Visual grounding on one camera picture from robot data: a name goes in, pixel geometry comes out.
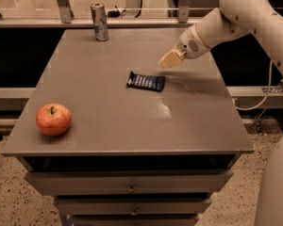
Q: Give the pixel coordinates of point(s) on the dark blue snack bar wrapper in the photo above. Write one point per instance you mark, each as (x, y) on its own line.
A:
(147, 82)

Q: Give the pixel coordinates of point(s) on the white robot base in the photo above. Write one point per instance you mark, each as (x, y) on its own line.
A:
(270, 198)

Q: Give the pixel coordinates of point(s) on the grey cabinet middle drawer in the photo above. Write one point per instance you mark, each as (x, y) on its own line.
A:
(132, 206)

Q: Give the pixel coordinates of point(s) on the grey cabinet top drawer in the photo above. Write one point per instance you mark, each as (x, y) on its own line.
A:
(128, 182)

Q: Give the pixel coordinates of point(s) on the grey cabinet bottom drawer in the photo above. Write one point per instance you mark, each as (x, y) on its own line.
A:
(145, 220)

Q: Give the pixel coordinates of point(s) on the silver drink can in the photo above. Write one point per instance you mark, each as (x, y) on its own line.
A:
(99, 21)

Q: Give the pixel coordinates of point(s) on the red apple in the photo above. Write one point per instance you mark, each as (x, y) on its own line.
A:
(53, 119)

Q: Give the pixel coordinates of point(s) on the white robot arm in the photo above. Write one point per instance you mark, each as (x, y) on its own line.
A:
(231, 20)

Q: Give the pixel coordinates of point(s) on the grey cabinet drawer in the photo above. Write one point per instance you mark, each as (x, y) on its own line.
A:
(145, 220)
(128, 182)
(132, 206)

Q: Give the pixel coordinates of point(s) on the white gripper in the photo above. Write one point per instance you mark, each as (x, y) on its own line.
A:
(189, 45)

